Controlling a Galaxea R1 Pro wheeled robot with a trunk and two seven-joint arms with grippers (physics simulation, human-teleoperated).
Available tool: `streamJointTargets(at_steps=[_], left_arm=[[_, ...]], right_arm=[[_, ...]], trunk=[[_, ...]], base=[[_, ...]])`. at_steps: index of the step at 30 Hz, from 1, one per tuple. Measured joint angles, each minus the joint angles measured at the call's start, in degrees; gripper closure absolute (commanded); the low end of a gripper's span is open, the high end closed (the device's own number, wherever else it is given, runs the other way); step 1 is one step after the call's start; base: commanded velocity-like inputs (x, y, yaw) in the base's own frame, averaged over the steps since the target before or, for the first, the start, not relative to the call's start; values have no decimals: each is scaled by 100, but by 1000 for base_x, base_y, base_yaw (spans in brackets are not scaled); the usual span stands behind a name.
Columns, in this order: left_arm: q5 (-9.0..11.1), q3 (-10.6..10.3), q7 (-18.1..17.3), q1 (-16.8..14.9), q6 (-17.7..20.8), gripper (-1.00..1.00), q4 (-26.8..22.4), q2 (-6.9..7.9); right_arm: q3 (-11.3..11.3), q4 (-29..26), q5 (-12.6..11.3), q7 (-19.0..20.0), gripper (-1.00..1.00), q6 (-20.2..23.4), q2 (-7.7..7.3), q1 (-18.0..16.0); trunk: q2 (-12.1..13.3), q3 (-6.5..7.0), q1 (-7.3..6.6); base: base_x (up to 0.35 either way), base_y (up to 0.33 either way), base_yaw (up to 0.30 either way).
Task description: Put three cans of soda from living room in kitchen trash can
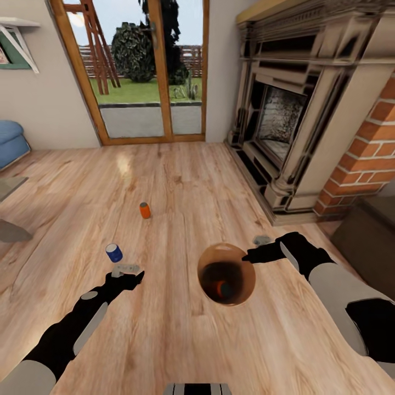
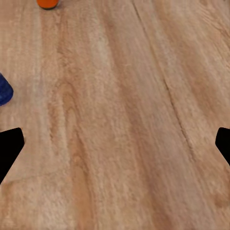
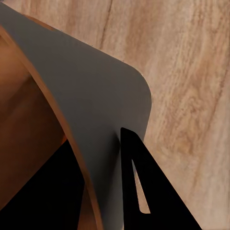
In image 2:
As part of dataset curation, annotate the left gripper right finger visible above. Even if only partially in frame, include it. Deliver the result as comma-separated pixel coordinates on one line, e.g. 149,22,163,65
215,127,230,165

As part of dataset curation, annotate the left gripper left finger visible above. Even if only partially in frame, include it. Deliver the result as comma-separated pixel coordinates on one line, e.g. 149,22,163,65
0,127,24,184

